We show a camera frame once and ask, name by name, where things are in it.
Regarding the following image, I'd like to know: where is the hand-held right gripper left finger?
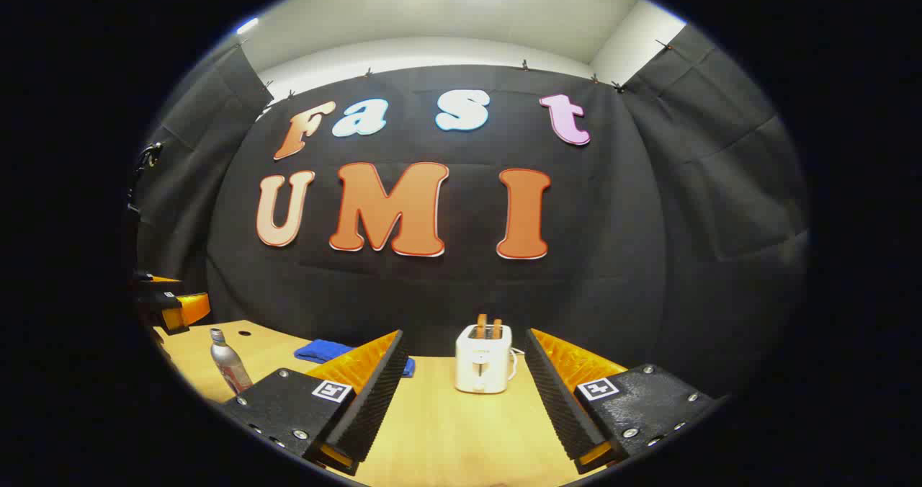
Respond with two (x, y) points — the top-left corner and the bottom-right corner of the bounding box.
(216, 329), (410, 477)

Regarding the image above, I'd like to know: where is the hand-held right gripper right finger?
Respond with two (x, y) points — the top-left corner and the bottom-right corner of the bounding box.
(524, 327), (721, 475)

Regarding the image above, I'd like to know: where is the silver water bottle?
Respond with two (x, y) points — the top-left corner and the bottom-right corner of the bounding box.
(210, 328), (254, 396)

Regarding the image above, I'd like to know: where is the blue towel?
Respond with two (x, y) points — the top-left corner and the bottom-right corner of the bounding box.
(294, 339), (416, 378)

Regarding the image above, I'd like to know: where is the white toaster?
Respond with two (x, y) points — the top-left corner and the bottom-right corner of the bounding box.
(455, 323), (514, 395)

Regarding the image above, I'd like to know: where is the dark metal clamp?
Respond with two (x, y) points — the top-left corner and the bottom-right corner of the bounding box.
(135, 141), (164, 178)

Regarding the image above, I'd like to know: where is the black backdrop cloth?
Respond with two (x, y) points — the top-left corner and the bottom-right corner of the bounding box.
(133, 24), (811, 401)

